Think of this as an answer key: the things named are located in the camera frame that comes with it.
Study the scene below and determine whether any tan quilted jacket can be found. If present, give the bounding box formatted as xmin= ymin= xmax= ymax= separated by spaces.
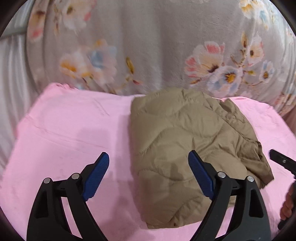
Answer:
xmin=130 ymin=88 xmax=273 ymax=229

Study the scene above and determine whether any person's right hand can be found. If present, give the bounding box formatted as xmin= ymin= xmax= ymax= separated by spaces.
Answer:
xmin=280 ymin=184 xmax=294 ymax=220

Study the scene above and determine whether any pink quilt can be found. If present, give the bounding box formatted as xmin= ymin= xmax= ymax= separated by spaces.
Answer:
xmin=1 ymin=83 xmax=295 ymax=240

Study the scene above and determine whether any grey floral bedsheet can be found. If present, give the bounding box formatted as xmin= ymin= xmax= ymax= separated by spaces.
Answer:
xmin=27 ymin=1 xmax=295 ymax=115

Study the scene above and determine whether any white satin curtain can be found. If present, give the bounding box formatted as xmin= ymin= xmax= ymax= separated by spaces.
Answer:
xmin=0 ymin=1 xmax=38 ymax=172

